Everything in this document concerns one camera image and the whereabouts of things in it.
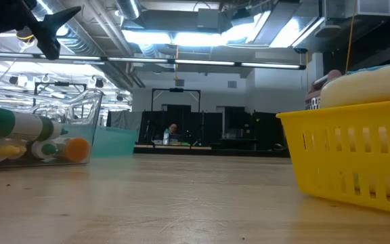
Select orange food colouring bottle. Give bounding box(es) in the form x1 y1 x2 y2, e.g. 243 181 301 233
59 137 91 163

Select black partition screens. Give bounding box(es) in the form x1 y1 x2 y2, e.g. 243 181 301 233
139 104 290 152

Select black frame bar with lights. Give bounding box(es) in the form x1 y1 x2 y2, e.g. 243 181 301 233
0 51 307 70

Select black background station frame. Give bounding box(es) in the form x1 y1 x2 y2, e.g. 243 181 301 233
151 87 202 113

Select teal plastic bin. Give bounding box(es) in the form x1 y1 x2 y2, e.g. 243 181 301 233
91 125 138 159

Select yellow hanging cord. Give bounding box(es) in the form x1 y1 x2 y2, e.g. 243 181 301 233
345 0 358 74

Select black ceiling cable reel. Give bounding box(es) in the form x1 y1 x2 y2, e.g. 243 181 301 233
15 26 40 44

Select blue frosted toy donut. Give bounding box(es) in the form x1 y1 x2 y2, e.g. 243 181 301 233
320 61 390 108

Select silver ventilation duct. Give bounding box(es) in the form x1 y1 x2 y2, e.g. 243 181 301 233
115 0 142 20
32 0 135 89

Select black aluminium table frame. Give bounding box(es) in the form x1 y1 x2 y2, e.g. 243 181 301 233
133 144 290 159

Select green food colouring bottle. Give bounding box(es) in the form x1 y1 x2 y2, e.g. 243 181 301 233
0 104 69 142
30 139 60 160

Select yellow food colouring bottle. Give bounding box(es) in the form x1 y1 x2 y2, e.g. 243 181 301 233
0 140 28 162

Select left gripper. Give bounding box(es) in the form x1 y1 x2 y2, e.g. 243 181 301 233
0 0 82 61

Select yellow plastic basket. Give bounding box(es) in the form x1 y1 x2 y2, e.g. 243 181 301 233
276 98 390 217

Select grey ceiling unit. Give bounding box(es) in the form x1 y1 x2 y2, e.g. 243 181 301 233
196 8 221 30

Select clear plastic bin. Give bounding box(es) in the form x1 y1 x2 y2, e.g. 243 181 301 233
0 85 104 170

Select person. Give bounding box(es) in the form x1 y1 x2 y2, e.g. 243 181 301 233
166 122 184 144

